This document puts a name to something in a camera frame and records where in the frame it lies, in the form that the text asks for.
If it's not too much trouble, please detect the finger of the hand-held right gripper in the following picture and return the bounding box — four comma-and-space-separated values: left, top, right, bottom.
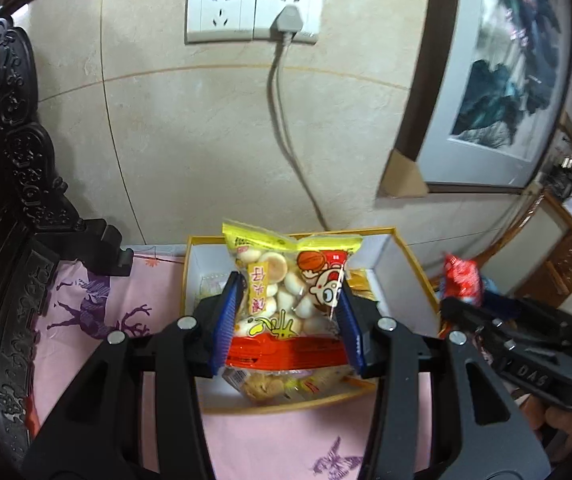
438, 296, 516, 349
481, 277, 522, 319

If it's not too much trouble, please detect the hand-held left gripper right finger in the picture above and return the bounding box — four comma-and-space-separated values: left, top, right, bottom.
336, 280, 553, 480

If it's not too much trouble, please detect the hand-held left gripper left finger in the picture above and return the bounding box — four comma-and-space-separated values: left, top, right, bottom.
20, 271, 247, 480

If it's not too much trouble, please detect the red white printed snack packet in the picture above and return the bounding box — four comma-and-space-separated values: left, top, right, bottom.
441, 252, 485, 307

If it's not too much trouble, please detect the yellow cardboard box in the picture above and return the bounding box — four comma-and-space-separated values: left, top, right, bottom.
181, 227, 443, 416

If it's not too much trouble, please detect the yellow cartoon biscuit packet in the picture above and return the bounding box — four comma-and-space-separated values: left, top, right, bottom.
222, 219, 367, 377

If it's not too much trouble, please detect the person's right hand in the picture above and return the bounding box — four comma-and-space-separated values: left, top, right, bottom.
515, 394, 572, 465

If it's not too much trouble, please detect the yellow barcode snack packet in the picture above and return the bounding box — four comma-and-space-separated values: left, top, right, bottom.
348, 268, 383, 304

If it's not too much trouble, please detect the clear cake packet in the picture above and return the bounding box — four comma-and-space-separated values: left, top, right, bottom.
222, 367, 363, 404

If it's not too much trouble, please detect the cardboard corner protector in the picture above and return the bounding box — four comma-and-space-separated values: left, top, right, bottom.
376, 148, 430, 200

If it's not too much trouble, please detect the carved dark wood bench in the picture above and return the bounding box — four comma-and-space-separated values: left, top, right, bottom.
0, 4, 135, 467

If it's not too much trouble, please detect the framed lotus painting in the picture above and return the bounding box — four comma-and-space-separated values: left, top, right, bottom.
397, 0, 572, 194

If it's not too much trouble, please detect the grey plug with cable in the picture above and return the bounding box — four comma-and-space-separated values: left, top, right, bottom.
265, 4, 330, 232

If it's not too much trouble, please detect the white wall socket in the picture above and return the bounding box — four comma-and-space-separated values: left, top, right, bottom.
254, 0, 326, 45
185, 0, 259, 44

